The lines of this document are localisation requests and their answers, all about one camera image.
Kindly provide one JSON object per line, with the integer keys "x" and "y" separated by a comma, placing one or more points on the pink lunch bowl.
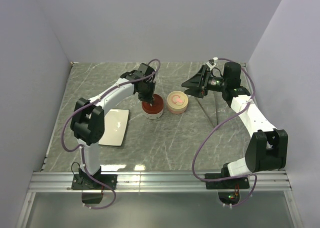
{"x": 178, "y": 110}

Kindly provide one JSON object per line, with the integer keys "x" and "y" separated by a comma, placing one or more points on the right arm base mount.
{"x": 229, "y": 190}

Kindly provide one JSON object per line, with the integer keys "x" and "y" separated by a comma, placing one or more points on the beige round lid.
{"x": 177, "y": 99}

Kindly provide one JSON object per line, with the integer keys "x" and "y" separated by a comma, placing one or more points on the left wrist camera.
{"x": 145, "y": 70}

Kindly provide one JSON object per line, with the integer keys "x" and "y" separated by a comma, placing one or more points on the metal lunch tin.
{"x": 152, "y": 113}

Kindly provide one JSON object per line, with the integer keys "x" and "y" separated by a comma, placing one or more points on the metal serving tongs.
{"x": 208, "y": 105}

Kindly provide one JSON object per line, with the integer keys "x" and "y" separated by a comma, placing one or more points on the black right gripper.
{"x": 199, "y": 86}

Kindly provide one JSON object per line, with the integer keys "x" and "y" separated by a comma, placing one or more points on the red round lid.
{"x": 158, "y": 102}

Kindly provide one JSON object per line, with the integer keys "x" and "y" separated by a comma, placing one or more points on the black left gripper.
{"x": 149, "y": 98}

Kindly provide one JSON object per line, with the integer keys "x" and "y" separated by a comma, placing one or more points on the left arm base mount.
{"x": 92, "y": 189}

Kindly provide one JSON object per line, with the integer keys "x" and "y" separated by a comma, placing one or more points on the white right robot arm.
{"x": 267, "y": 149}

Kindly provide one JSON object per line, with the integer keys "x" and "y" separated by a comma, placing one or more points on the white square plate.
{"x": 115, "y": 126}

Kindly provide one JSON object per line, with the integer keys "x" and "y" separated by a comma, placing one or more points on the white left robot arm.
{"x": 87, "y": 122}

